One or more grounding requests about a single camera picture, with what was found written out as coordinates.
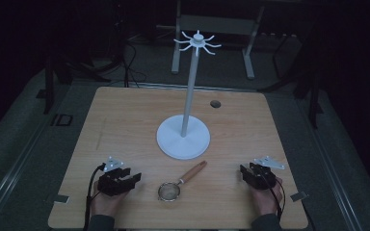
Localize mesh strainer with wooden handle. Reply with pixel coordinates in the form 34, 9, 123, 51
157, 160, 208, 203

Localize grey metal table frame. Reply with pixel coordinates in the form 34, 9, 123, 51
171, 0, 266, 80

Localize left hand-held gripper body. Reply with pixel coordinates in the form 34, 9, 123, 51
96, 156, 133, 197

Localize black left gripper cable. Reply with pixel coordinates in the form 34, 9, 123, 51
83, 163, 106, 231

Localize person's left hand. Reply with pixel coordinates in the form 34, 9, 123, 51
91, 189, 127, 217

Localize black floor socket box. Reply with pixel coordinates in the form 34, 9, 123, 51
50, 114, 74, 127

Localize person's right hand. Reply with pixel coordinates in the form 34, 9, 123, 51
250, 177, 284, 217

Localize black floor cables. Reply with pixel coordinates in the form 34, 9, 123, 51
110, 18, 148, 89

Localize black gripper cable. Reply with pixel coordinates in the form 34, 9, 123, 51
259, 167, 286, 222
83, 163, 106, 231

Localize dark metal stand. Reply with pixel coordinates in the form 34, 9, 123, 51
36, 56, 112, 116
258, 30, 324, 130

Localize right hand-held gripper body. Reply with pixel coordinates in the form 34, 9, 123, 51
249, 155, 286, 191

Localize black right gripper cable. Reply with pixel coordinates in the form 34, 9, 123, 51
259, 167, 286, 222

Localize white hook stand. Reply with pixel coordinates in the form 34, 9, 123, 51
156, 29, 223, 161

